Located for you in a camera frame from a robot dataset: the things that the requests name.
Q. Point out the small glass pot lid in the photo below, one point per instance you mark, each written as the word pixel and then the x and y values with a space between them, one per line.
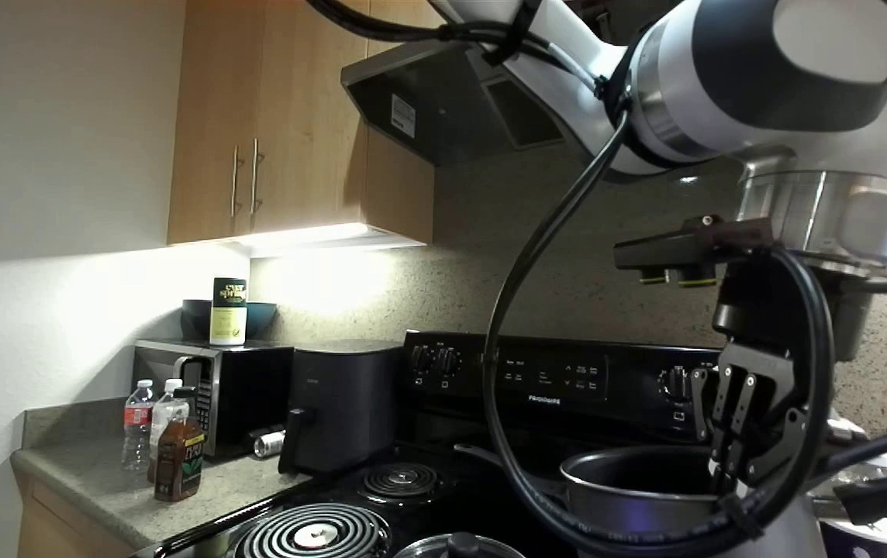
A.
pixel 459 546

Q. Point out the red label water bottle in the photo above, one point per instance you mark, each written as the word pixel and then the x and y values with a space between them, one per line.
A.
pixel 139 428

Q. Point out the black electric stove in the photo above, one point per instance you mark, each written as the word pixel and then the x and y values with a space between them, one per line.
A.
pixel 570 375

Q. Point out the wide wooden wall cabinet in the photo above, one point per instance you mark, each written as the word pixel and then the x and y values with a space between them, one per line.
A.
pixel 205 104

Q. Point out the small black saucepan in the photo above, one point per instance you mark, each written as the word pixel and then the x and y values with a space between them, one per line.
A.
pixel 631 496

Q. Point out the small coil burner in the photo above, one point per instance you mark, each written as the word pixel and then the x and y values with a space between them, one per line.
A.
pixel 400 481

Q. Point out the grey range hood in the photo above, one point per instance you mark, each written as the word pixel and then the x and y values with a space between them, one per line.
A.
pixel 432 104

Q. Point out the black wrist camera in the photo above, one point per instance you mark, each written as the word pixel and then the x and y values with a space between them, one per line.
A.
pixel 670 249

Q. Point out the dark jar white lid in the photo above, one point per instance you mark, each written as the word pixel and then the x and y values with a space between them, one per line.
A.
pixel 867 541

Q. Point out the black silver microwave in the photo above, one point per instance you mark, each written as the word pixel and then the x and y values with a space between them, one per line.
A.
pixel 251 398

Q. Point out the white green canister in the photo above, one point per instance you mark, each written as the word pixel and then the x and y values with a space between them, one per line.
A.
pixel 229 313

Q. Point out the large coil burner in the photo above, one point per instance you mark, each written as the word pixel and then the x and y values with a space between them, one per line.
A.
pixel 288 529

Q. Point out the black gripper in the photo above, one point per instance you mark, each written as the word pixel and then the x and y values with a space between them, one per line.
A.
pixel 769 311

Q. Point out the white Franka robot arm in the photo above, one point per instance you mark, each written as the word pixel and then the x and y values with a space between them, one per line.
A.
pixel 733 82

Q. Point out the white label water bottle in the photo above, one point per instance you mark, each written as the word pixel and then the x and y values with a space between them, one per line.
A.
pixel 166 414

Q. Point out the silver metal can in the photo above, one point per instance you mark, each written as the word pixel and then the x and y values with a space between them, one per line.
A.
pixel 271 444

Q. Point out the black air fryer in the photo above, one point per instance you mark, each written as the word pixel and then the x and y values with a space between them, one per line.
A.
pixel 338 414

